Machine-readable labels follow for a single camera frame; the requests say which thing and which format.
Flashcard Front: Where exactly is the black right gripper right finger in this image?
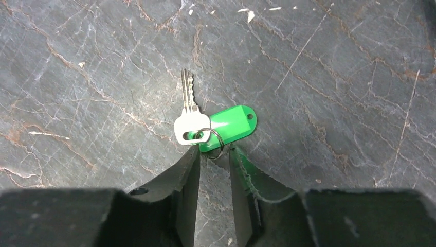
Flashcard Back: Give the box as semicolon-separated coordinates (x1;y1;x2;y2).
229;145;307;246

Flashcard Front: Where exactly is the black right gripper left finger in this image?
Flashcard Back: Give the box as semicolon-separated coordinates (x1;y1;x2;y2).
129;146;201;246

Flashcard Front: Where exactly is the silver split key ring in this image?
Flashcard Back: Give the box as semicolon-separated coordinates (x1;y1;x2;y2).
195;128;226;161

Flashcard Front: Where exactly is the silver key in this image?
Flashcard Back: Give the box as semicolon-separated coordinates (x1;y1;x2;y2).
174;68;211;145

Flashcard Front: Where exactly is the green key tag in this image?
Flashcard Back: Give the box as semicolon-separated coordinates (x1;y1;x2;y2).
210;105;257;144

